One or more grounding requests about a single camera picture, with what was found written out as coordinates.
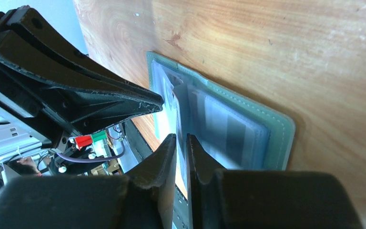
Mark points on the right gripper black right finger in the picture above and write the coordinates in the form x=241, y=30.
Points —
x=221, y=198

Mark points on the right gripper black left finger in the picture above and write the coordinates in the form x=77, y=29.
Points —
x=142, y=198

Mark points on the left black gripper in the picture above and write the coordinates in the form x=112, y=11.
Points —
x=54, y=91

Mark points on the grey-green card holder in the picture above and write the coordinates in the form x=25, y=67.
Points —
x=237, y=131

